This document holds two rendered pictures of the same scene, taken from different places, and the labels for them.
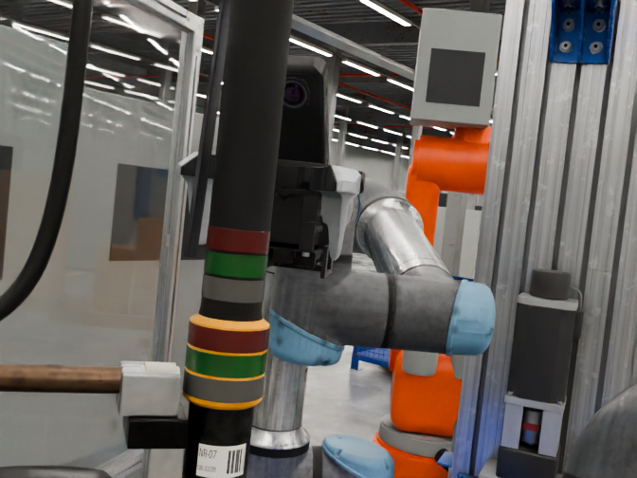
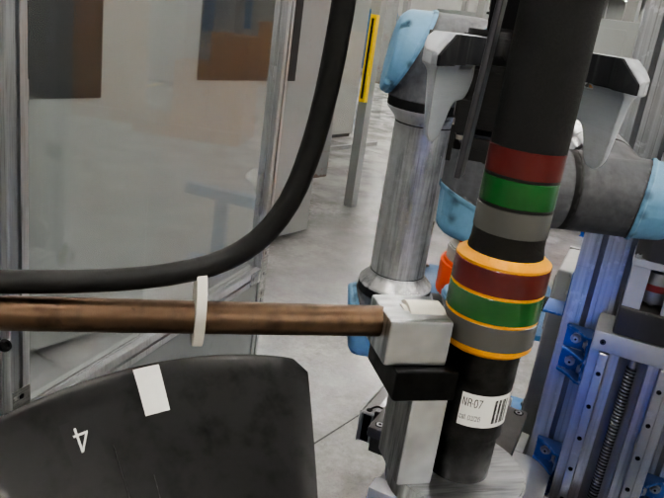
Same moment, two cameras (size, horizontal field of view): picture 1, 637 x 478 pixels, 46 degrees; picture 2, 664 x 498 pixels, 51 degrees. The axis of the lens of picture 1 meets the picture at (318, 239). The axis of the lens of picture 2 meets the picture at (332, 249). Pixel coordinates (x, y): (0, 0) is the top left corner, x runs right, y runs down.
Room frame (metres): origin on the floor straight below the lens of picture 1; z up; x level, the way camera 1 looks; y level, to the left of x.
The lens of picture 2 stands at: (0.09, 0.11, 1.67)
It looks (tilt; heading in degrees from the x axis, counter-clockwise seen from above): 19 degrees down; 2
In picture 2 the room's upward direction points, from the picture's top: 8 degrees clockwise
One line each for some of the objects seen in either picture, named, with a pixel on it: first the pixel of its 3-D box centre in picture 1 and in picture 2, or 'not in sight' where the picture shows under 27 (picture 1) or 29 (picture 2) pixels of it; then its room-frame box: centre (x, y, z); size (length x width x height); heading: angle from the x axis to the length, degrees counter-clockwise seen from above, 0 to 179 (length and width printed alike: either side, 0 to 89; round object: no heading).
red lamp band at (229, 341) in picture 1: (228, 333); (500, 270); (0.40, 0.04, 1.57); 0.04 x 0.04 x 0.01
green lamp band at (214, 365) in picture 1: (226, 357); (494, 295); (0.40, 0.04, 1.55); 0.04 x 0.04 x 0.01
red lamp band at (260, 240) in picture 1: (238, 239); (526, 160); (0.40, 0.04, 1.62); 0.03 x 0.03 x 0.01
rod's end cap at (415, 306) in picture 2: (158, 380); (419, 321); (0.39, 0.08, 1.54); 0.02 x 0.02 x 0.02; 18
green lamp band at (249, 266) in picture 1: (235, 263); (519, 189); (0.40, 0.04, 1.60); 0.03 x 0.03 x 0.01
